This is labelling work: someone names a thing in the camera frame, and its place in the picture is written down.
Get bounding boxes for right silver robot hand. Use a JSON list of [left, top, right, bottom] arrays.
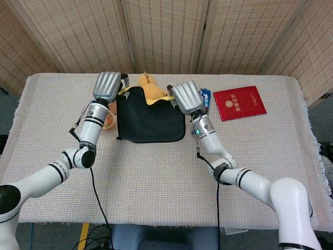
[[167, 80, 205, 116]]

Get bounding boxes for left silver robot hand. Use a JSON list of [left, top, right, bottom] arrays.
[[92, 72, 130, 104]]

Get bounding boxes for yellow cloth with black back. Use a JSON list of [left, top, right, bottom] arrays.
[[115, 86, 187, 143]]

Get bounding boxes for blue cookie box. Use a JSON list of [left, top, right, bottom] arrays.
[[191, 87, 211, 136]]

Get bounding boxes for orange fruit jelly cup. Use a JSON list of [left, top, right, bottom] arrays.
[[102, 110, 117, 130]]

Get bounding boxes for yellow plush toy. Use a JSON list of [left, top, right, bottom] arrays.
[[137, 71, 169, 104]]

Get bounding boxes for red certificate book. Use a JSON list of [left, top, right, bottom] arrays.
[[212, 85, 268, 122]]

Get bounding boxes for woven folding screen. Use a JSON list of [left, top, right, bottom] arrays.
[[0, 0, 333, 107]]

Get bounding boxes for pale woven tablecloth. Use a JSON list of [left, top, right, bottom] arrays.
[[5, 72, 326, 231]]

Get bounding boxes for clear plastic box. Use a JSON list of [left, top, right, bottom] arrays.
[[220, 226, 249, 234]]

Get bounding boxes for blue chair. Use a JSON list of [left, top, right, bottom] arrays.
[[108, 224, 221, 250]]

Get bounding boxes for yellow floor tape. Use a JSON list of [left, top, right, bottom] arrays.
[[78, 223, 91, 250]]

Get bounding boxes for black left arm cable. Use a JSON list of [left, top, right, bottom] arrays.
[[69, 103, 114, 250]]

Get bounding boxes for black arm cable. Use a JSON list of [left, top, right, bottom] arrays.
[[191, 114, 222, 250], [69, 103, 114, 250]]

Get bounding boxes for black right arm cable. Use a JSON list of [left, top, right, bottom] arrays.
[[191, 114, 222, 250]]

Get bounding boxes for black floor cables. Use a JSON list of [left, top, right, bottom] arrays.
[[71, 225, 112, 250]]

